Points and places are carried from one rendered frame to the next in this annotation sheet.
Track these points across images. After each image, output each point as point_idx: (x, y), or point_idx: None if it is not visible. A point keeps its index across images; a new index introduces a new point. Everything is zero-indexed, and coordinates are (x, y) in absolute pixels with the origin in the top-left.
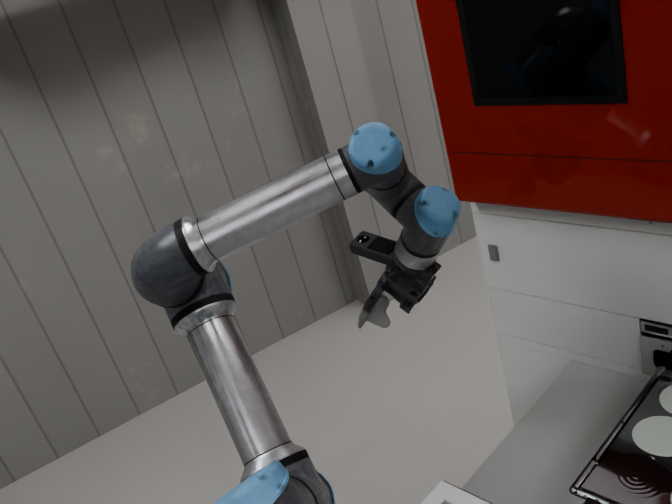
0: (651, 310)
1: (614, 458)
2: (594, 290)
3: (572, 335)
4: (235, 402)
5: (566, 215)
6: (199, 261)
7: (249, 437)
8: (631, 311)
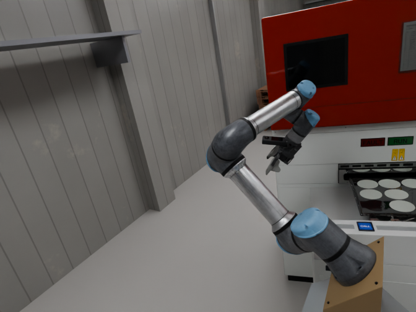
0: (343, 160)
1: (364, 203)
2: (321, 156)
3: (311, 177)
4: (267, 196)
5: (313, 130)
6: (256, 133)
7: (278, 209)
8: (335, 161)
